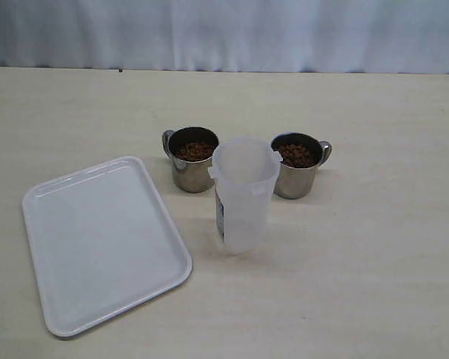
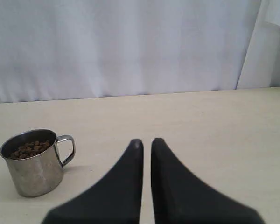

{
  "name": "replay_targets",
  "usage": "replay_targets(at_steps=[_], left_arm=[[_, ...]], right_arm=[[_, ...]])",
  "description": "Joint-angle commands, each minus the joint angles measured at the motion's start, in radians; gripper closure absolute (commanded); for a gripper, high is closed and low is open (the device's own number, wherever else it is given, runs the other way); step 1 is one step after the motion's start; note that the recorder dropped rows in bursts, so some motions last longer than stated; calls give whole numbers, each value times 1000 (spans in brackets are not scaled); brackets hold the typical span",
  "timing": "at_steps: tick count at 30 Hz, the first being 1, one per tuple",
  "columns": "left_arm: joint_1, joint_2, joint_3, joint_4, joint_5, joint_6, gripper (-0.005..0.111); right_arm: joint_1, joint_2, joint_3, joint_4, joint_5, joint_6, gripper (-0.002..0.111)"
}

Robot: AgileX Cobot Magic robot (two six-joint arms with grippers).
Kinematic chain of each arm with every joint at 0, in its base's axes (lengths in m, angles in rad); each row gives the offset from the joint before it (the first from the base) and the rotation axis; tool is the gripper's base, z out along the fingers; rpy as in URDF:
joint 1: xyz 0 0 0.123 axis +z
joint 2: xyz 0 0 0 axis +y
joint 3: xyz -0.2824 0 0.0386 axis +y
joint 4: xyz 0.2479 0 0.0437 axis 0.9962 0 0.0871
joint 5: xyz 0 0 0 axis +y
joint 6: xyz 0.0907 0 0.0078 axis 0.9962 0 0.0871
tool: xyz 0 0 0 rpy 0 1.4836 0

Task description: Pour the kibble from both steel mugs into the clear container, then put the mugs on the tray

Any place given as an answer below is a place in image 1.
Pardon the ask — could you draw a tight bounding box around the translucent plastic container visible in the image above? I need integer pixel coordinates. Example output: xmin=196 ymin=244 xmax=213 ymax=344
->
xmin=208 ymin=138 xmax=281 ymax=254

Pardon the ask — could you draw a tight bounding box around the white plastic tray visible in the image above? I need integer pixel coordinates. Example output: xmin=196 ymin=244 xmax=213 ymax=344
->
xmin=22 ymin=156 xmax=192 ymax=338

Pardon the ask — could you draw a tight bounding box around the steel mug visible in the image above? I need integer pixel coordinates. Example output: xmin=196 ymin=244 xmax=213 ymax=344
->
xmin=162 ymin=126 xmax=219 ymax=193
xmin=271 ymin=132 xmax=332 ymax=200

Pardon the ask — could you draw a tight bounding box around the white curtain backdrop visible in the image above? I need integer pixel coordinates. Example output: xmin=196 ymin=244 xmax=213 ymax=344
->
xmin=0 ymin=1 xmax=449 ymax=74

